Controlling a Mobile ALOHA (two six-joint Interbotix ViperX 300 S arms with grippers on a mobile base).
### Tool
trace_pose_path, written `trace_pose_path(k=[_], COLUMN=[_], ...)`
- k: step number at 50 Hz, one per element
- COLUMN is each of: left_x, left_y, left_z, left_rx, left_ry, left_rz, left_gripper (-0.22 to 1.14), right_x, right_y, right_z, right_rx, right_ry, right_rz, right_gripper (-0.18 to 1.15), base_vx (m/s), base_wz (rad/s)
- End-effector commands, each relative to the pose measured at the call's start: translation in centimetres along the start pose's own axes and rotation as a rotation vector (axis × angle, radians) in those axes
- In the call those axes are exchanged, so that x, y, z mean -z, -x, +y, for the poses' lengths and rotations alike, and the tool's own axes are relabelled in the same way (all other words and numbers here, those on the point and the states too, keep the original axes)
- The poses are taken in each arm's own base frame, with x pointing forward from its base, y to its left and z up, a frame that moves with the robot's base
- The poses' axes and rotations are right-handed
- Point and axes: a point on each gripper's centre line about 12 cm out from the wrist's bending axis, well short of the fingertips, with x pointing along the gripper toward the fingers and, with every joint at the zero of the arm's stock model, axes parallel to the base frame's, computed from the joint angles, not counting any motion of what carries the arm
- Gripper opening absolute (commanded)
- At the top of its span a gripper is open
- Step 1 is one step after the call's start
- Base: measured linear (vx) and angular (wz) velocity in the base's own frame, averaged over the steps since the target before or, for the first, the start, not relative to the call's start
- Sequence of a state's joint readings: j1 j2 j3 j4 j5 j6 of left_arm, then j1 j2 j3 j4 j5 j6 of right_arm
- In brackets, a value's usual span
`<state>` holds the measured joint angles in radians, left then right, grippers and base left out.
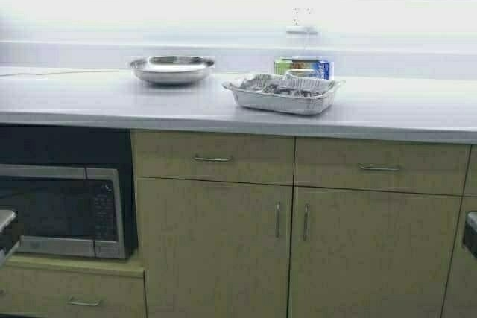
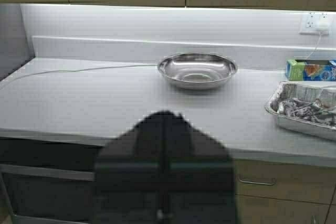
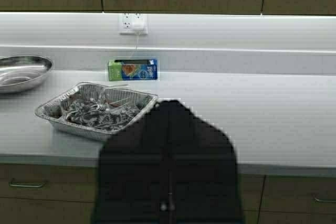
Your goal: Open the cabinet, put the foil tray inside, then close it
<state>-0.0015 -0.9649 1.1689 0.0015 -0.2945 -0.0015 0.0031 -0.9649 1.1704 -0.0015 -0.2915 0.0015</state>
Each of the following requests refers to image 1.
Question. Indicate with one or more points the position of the aluminium foil tray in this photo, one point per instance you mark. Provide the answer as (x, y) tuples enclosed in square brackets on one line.
[(281, 103)]

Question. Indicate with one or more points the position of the right robot base edge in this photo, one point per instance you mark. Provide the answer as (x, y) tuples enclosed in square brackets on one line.
[(470, 233)]

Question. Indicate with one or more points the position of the left robot base edge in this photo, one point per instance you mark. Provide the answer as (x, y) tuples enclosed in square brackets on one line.
[(10, 234)]

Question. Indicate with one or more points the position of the left lower cabinet door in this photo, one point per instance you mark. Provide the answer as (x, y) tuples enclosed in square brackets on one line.
[(209, 248)]

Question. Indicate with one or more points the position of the cabinet door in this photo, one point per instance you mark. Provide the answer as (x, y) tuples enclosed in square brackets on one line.
[(460, 298), (371, 254), (209, 248)]

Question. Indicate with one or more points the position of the far right lower cabinet door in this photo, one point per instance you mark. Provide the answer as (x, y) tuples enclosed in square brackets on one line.
[(460, 298)]

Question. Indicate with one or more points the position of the left drawer front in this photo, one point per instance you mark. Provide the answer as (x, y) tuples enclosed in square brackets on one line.
[(214, 156)]

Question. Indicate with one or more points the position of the grey patterned cloth in tray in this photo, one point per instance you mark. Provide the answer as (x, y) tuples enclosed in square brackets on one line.
[(288, 86)]

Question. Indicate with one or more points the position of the stainless steel bowl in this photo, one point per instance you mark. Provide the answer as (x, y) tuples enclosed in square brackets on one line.
[(172, 70)]

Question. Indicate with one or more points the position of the Ziploc bag box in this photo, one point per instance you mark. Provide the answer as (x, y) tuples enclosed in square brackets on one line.
[(319, 68)]

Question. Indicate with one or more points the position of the right drawer front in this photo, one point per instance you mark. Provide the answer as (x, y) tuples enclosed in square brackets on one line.
[(425, 168)]

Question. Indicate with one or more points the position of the stainless steel microwave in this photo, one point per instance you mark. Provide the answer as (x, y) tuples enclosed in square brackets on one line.
[(81, 211)]

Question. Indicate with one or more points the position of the drawer below microwave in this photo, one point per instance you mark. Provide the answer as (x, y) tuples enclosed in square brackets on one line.
[(44, 293)]

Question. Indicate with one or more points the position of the left drawer handle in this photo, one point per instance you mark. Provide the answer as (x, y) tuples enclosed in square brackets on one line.
[(212, 159)]

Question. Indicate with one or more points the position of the left door handle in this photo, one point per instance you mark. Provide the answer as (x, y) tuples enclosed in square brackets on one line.
[(277, 219)]

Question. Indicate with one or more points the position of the door handle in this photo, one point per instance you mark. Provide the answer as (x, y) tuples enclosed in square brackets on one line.
[(277, 219), (306, 222)]

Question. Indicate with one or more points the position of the right door handle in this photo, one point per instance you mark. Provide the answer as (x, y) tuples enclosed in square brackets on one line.
[(306, 222)]

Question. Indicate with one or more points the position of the right drawer handle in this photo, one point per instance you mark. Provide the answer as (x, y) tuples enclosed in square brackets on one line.
[(369, 167)]

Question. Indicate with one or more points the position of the white wall outlet plate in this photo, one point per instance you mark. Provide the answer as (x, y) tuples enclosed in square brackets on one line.
[(302, 17)]

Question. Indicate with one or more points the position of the handle of bottom drawer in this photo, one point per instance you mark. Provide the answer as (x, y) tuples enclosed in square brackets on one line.
[(76, 302)]

